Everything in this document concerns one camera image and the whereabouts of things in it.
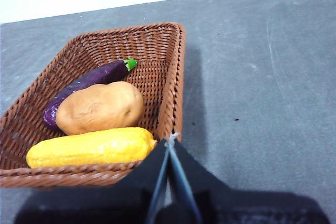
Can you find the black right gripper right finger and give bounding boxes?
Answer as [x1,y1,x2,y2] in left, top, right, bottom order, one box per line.
[170,140,331,224]

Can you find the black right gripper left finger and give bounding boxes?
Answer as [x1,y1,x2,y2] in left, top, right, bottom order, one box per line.
[14,138,171,224]

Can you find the yellow corn cob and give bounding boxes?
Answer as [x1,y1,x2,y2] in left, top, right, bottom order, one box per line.
[26,127,158,169]

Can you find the brown potato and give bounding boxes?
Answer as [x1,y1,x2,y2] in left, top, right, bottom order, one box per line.
[56,81,145,136]

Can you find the purple eggplant with green stem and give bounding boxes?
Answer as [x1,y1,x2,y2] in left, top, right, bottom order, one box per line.
[43,59,138,131]

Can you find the brown wicker basket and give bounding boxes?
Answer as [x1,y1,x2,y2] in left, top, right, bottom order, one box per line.
[0,22,186,189]

